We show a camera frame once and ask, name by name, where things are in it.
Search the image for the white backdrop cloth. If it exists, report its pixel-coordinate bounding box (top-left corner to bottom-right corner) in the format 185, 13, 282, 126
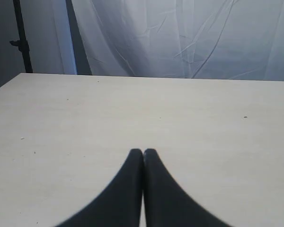
51, 0, 284, 81

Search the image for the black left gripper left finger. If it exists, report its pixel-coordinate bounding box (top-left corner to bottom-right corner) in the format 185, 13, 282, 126
58, 148, 142, 227

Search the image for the black stand pole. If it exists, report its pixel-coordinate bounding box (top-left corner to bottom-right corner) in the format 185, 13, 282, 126
9, 0, 33, 73

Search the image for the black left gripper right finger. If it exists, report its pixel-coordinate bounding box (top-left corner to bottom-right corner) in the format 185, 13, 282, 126
143, 148, 229, 227

